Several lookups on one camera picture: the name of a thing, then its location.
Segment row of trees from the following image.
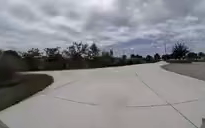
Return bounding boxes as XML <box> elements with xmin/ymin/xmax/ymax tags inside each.
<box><xmin>0</xmin><ymin>41</ymin><xmax>163</xmax><ymax>72</ymax></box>

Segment pale concrete road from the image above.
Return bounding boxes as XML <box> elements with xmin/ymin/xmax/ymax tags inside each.
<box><xmin>0</xmin><ymin>60</ymin><xmax>205</xmax><ymax>128</ymax></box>

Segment single dark tree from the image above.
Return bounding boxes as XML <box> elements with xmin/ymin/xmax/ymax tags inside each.
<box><xmin>171</xmin><ymin>41</ymin><xmax>190</xmax><ymax>61</ymax></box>

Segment grass patch beside road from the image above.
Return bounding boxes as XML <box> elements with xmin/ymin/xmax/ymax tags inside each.
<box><xmin>0</xmin><ymin>72</ymin><xmax>55</xmax><ymax>114</ymax></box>

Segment grey asphalt area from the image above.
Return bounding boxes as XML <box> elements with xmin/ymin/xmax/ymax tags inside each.
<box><xmin>161</xmin><ymin>61</ymin><xmax>205</xmax><ymax>84</ymax></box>

